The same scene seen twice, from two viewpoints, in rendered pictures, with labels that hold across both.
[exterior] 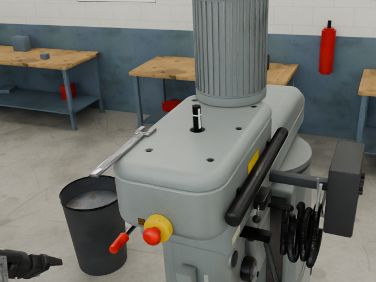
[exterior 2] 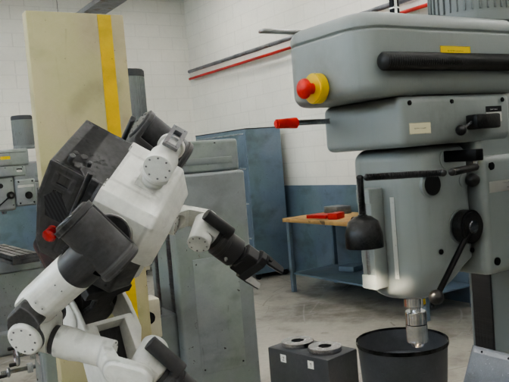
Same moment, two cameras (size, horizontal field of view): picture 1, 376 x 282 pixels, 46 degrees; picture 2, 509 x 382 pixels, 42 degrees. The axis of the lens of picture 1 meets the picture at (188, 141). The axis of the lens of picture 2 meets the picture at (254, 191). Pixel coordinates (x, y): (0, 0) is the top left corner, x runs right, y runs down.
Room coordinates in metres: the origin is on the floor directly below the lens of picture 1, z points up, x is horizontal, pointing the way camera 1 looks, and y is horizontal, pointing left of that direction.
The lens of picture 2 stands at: (-0.42, -0.53, 1.64)
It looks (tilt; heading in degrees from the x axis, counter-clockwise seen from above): 3 degrees down; 33
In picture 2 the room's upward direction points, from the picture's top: 5 degrees counter-clockwise
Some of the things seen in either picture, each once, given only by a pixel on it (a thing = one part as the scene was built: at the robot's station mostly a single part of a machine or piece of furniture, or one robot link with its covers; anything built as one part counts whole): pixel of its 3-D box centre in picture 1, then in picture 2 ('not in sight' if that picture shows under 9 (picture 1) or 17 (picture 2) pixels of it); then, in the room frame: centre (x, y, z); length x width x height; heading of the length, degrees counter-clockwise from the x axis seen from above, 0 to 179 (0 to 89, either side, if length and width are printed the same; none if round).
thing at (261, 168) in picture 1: (260, 168); (463, 62); (0.95, -0.17, 1.79); 0.45 x 0.04 x 0.04; 155
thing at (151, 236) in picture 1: (153, 235); (306, 89); (0.75, 0.08, 1.76); 0.04 x 0.03 x 0.04; 65
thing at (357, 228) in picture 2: not in sight; (363, 230); (0.74, -0.02, 1.48); 0.07 x 0.07 x 0.06
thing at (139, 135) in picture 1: (123, 149); (307, 32); (0.88, 0.14, 1.89); 0.24 x 0.04 x 0.01; 156
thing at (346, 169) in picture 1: (346, 187); not in sight; (1.11, -0.45, 1.62); 0.20 x 0.09 x 0.21; 155
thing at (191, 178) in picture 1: (201, 156); (403, 64); (0.99, -0.03, 1.81); 0.47 x 0.26 x 0.16; 155
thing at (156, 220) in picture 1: (158, 228); (316, 88); (0.77, 0.07, 1.76); 0.06 x 0.02 x 0.06; 65
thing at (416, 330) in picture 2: not in sight; (416, 327); (0.98, -0.02, 1.23); 0.05 x 0.05 x 0.06
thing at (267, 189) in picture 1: (258, 204); (473, 124); (0.98, -0.18, 1.66); 0.12 x 0.04 x 0.04; 155
